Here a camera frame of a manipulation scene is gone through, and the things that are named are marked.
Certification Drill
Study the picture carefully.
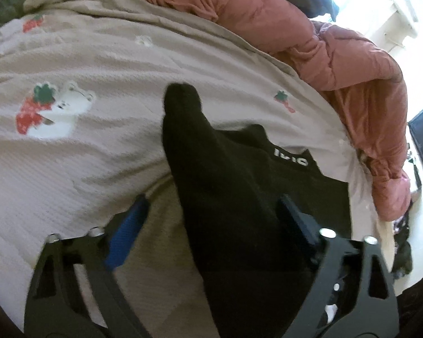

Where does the black printed t-shirt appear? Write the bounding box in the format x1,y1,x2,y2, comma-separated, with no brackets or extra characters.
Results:
161,82,353,338

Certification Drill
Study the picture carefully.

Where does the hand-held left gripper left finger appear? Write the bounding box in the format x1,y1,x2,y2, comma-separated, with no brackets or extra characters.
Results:
24,194,153,338

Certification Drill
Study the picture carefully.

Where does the pink quilt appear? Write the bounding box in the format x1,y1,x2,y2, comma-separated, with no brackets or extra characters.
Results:
58,0,412,222

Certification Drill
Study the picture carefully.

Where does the strawberry print bed sheet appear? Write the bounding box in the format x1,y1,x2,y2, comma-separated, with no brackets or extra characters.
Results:
0,0,386,332

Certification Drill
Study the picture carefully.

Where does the pile of dark clothes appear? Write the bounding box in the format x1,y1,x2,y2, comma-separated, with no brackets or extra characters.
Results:
391,211,415,279

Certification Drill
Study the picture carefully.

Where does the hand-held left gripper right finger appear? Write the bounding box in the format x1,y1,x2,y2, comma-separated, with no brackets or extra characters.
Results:
276,194,400,338

